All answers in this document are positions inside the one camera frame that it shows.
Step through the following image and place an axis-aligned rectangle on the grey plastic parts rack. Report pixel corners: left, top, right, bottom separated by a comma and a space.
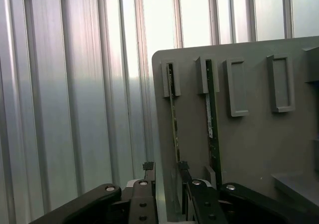
151, 35, 319, 224

